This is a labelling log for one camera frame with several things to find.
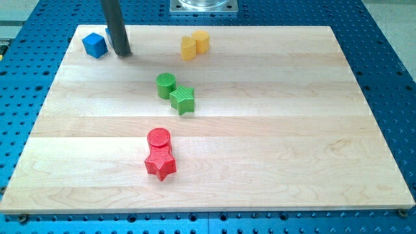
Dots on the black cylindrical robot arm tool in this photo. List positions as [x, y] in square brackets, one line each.
[115, 23]

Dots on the green star block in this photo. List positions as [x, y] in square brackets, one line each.
[182, 99]

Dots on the red cylinder block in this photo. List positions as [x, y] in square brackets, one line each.
[159, 138]

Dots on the green cylinder block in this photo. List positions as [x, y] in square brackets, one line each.
[166, 83]

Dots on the red star block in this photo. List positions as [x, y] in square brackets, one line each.
[160, 162]

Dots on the light wooden board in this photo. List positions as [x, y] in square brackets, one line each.
[279, 123]

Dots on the yellow heart block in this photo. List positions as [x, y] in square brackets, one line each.
[188, 48]

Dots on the yellow cylinder block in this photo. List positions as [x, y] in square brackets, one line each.
[202, 39]

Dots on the blue cube block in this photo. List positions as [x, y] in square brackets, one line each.
[95, 45]

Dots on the blue perforated metal table plate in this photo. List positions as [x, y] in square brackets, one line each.
[377, 37]

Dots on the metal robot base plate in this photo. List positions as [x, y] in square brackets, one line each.
[203, 6]

